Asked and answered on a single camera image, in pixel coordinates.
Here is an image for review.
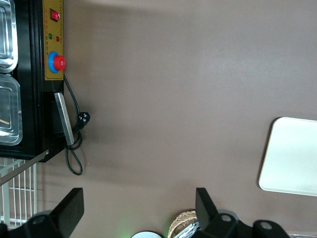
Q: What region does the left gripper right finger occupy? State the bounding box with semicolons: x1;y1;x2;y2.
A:
195;187;252;238

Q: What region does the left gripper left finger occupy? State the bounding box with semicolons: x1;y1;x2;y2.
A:
23;187;85;238

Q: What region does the beige plastic tray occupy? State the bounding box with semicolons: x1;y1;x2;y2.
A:
258;117;317;197

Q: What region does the light oval wicker basket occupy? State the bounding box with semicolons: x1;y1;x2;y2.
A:
167;210;199;238

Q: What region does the silver metal lever bar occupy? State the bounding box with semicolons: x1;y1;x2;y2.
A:
0;149;50;187

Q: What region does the black sealing machine yellow panel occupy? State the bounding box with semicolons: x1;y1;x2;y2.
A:
0;0;66;163

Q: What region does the steel food container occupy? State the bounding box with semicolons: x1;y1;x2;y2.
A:
0;74;23;146
0;0;19;74

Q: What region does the red emergency stop button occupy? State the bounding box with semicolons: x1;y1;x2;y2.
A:
48;51;67;74

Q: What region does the white wire basket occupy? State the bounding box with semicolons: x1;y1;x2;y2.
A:
0;158;38;228

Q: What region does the silver metal handle bar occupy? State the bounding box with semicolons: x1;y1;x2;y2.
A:
53;92;75;146

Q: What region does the black power cable with plug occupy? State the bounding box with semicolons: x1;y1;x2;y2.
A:
63;73;91;176

